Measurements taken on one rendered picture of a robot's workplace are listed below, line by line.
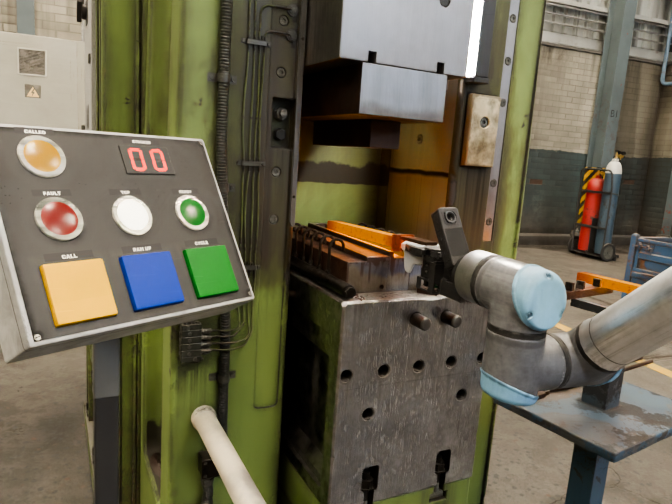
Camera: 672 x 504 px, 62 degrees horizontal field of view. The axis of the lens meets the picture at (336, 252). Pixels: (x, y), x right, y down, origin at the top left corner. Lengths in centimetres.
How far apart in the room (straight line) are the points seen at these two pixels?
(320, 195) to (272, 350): 53
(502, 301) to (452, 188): 58
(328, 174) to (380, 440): 76
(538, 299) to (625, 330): 13
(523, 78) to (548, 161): 765
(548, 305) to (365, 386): 43
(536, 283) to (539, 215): 834
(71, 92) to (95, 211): 551
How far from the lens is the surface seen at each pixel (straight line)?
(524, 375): 91
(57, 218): 76
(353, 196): 165
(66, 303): 73
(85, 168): 82
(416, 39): 118
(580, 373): 98
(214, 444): 114
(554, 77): 921
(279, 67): 120
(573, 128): 946
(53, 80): 632
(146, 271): 79
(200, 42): 115
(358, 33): 111
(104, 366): 93
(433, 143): 148
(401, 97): 115
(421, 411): 126
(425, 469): 134
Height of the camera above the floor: 119
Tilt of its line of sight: 10 degrees down
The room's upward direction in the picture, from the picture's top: 4 degrees clockwise
